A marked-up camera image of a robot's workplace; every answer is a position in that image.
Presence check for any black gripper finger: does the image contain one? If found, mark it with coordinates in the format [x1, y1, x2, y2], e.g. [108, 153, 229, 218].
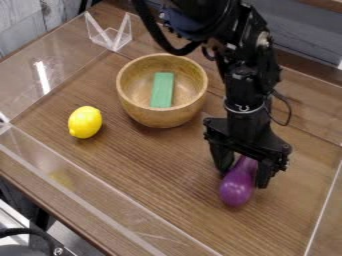
[208, 140, 233, 174]
[256, 159, 273, 189]

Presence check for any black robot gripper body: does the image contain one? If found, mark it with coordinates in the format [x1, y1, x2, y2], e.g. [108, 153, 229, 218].
[202, 101, 292, 172]

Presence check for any purple toy eggplant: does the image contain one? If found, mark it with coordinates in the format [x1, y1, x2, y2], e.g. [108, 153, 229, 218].
[218, 156, 257, 207]

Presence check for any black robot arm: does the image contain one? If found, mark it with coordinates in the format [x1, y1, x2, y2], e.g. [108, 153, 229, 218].
[132, 0, 292, 188]

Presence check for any brown wooden bowl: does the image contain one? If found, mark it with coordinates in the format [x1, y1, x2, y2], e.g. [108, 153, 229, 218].
[116, 53, 208, 128]

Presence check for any green rectangular block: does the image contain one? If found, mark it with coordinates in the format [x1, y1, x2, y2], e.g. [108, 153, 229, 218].
[149, 72, 174, 108]

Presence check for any yellow toy lemon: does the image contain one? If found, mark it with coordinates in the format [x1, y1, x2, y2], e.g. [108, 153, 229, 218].
[68, 106, 102, 139]

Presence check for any clear acrylic tray enclosure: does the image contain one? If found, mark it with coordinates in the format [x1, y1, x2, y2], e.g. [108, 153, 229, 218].
[0, 19, 342, 256]

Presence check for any black metal bracket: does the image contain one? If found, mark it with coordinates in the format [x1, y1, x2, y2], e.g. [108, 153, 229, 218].
[27, 223, 81, 256]

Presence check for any black cable loop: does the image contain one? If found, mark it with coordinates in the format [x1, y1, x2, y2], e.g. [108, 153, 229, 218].
[0, 227, 57, 256]

